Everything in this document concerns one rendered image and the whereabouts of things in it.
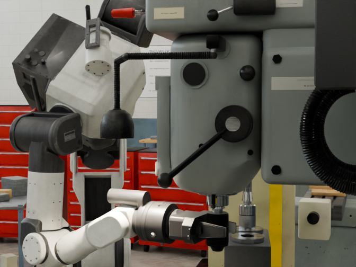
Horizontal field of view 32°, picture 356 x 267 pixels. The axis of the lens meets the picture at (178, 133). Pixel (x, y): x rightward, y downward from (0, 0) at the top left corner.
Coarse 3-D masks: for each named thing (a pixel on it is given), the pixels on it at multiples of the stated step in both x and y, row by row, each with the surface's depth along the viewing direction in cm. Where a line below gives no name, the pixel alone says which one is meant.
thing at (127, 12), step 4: (124, 8) 143; (128, 8) 142; (132, 8) 142; (112, 12) 143; (116, 12) 143; (120, 12) 142; (124, 12) 142; (128, 12) 142; (132, 12) 142; (136, 12) 142; (140, 12) 142; (144, 12) 142; (116, 16) 143; (120, 16) 143; (124, 16) 143; (128, 16) 142; (132, 16) 142
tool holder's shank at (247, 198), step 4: (248, 184) 173; (248, 188) 173; (244, 192) 174; (248, 192) 173; (244, 196) 174; (248, 196) 173; (252, 196) 174; (244, 200) 173; (248, 200) 173; (252, 200) 174; (248, 204) 174
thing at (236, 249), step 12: (240, 240) 161; (252, 240) 161; (264, 240) 166; (228, 252) 160; (240, 252) 160; (252, 252) 159; (264, 252) 159; (228, 264) 160; (240, 264) 160; (252, 264) 159; (264, 264) 159
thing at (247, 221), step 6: (240, 210) 174; (246, 210) 172; (252, 210) 173; (240, 216) 174; (246, 216) 173; (252, 216) 173; (240, 222) 174; (246, 222) 173; (252, 222) 173; (240, 228) 174; (246, 228) 173; (252, 228) 173
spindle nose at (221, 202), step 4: (208, 196) 129; (228, 196) 130; (208, 200) 129; (220, 200) 128; (224, 200) 128; (228, 200) 130; (208, 204) 129; (216, 204) 128; (220, 204) 128; (224, 204) 128; (228, 204) 130
